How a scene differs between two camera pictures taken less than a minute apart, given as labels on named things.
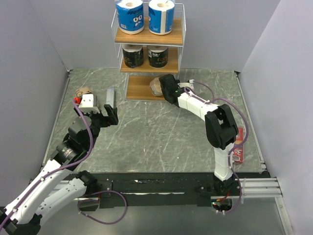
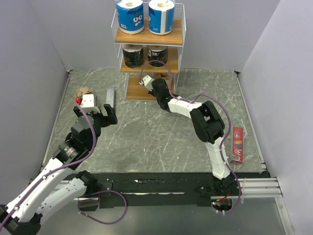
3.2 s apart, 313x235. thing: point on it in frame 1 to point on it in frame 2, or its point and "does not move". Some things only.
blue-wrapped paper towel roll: x=161 y=16 does not move
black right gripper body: x=176 y=82 to x=158 y=99
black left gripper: x=111 y=112 does not move
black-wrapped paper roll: x=133 y=55 does not move
